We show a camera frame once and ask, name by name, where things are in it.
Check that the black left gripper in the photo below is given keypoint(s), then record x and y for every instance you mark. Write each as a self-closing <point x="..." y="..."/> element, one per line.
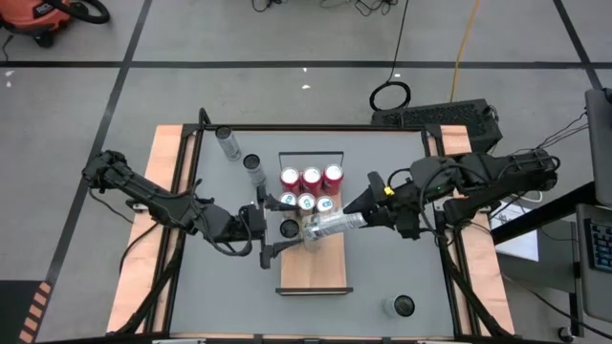
<point x="253" y="222"/>

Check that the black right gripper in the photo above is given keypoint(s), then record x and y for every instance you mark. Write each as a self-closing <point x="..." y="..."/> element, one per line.
<point x="404" y="210"/>

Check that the silver blue Red Bull can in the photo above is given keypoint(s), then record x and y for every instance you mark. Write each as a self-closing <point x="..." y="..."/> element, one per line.
<point x="325" y="203"/>
<point x="290" y="197"/>
<point x="306" y="201"/>

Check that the red Fanta soda can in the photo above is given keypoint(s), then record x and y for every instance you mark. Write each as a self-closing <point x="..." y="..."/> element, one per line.
<point x="333" y="174"/>
<point x="290" y="178"/>
<point x="312" y="177"/>

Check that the white Celsius can blue print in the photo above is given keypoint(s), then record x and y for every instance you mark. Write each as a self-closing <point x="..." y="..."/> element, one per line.
<point x="253" y="165"/>
<point x="229" y="145"/>

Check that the tall white Celsius can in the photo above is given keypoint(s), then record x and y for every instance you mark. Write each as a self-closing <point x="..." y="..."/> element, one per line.
<point x="404" y="306"/>

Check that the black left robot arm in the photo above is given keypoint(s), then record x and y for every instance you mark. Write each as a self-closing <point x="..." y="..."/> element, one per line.
<point x="158" y="200"/>

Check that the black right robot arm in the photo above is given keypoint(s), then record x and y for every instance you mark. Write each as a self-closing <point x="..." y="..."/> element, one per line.
<point x="487" y="179"/>

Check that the yellow tag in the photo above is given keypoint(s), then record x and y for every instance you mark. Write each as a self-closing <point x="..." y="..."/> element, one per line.
<point x="389" y="191"/>

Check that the black computer case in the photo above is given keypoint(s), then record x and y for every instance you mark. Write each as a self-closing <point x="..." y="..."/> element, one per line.
<point x="430" y="117"/>

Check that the white paper sheet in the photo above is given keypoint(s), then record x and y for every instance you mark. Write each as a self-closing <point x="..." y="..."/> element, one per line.
<point x="521" y="246"/>

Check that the black desk bar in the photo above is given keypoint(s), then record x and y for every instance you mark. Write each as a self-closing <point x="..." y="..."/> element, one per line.
<point x="540" y="216"/>

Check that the black keyboard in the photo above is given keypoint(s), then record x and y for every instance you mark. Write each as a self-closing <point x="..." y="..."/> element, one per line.
<point x="601" y="246"/>

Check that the grey keyboard tray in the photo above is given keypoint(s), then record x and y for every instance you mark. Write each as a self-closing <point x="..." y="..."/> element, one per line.
<point x="593" y="296"/>

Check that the grey monitor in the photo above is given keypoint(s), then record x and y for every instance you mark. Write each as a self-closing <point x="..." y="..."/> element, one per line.
<point x="601" y="143"/>

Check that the black orange striped floor mat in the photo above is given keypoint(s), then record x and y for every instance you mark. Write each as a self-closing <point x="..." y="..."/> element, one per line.
<point x="33" y="310"/>

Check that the orange shop vacuum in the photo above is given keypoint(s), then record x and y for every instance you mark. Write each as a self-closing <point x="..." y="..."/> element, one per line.
<point x="33" y="14"/>

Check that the black aluminium table frame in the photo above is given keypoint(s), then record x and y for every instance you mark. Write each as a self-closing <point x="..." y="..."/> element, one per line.
<point x="311" y="127"/>

